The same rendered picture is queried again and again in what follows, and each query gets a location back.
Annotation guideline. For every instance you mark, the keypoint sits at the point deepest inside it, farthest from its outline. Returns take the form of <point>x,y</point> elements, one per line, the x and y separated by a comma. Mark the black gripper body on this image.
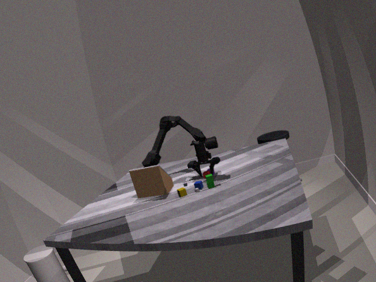
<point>203,159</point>

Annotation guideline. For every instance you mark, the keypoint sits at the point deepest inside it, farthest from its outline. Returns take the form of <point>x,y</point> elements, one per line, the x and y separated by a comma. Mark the blue block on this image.
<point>198,184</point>

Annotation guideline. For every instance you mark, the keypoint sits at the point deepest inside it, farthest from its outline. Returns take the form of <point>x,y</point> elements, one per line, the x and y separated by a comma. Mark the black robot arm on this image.
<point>166,124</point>

